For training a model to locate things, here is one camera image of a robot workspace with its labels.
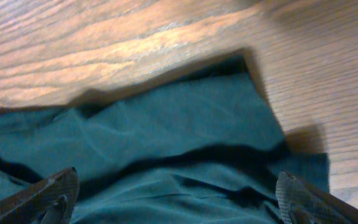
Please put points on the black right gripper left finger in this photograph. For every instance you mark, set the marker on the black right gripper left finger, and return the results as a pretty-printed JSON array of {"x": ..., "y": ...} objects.
[{"x": 51, "y": 200}]

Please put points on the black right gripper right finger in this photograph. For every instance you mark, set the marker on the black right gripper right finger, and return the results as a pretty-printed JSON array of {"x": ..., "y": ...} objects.
[{"x": 302, "y": 203}]

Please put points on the black t-shirt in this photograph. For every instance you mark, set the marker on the black t-shirt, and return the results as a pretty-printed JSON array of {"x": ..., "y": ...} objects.
[{"x": 204, "y": 149}]

